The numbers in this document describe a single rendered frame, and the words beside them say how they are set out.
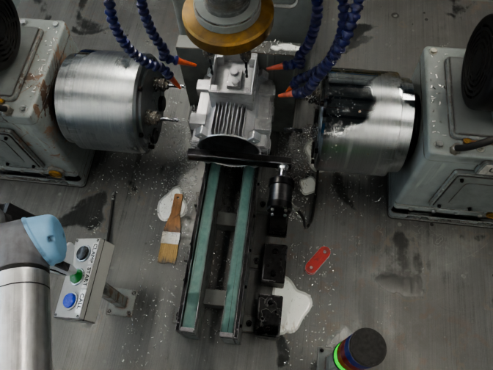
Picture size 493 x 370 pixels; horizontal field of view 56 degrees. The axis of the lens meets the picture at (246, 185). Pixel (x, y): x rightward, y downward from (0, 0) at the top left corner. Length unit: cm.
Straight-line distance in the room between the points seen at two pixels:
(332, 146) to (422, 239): 42
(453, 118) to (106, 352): 97
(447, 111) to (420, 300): 49
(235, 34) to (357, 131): 34
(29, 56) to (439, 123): 93
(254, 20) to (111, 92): 38
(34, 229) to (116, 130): 47
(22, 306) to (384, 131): 77
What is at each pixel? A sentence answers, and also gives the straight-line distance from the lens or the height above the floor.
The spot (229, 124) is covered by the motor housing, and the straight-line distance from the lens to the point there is 108.
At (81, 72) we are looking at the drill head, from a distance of 116.
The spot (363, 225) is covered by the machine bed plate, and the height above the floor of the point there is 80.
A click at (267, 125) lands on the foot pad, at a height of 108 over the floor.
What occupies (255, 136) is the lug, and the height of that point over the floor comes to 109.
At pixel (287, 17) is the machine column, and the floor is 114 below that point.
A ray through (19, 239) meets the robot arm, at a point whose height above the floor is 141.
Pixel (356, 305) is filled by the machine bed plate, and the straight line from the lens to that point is 125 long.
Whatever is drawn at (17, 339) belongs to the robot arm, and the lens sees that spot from 66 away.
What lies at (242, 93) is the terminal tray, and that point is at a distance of 107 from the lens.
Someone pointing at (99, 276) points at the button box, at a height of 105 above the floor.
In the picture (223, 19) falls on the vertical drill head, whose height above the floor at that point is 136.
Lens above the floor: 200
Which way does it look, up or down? 65 degrees down
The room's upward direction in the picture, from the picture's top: 5 degrees counter-clockwise
